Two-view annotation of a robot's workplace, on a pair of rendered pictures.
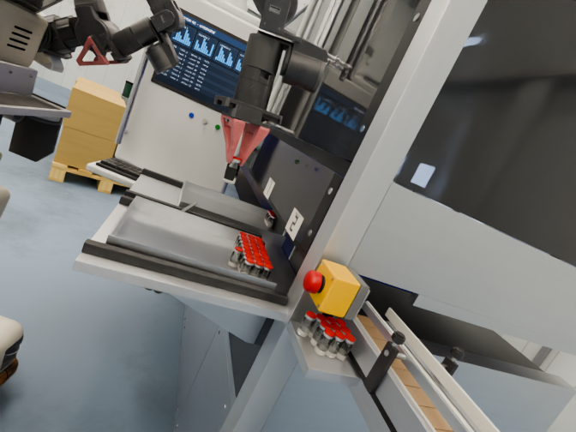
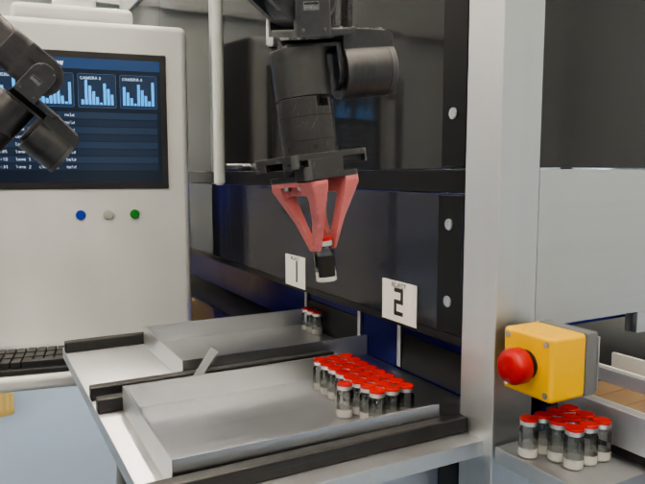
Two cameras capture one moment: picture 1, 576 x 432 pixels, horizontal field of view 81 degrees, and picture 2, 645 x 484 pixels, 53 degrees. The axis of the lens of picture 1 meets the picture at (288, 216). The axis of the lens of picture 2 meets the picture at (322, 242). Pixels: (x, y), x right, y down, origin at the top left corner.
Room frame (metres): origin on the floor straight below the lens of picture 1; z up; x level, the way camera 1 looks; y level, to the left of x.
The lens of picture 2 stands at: (-0.09, 0.22, 1.20)
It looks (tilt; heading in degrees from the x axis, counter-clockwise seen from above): 6 degrees down; 352
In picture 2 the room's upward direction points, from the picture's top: straight up
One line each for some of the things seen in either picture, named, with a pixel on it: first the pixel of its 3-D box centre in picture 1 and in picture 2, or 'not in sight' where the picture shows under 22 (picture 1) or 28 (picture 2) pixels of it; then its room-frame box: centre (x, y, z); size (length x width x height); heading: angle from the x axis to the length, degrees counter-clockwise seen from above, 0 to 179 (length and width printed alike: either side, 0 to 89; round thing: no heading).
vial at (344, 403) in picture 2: (235, 257); (345, 399); (0.73, 0.07, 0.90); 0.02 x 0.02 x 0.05
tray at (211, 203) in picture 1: (231, 211); (251, 339); (1.09, 0.18, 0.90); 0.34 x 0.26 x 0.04; 111
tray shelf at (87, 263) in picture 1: (208, 231); (252, 386); (0.91, 0.19, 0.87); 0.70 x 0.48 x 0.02; 21
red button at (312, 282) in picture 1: (315, 282); (518, 365); (0.56, -0.09, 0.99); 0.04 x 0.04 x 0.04; 21
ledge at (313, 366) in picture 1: (328, 353); (579, 463); (0.58, -0.18, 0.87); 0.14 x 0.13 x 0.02; 111
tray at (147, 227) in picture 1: (198, 243); (274, 407); (0.73, 0.16, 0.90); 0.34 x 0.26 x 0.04; 110
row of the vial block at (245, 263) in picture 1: (243, 253); (346, 389); (0.77, 0.06, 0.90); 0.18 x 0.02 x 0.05; 20
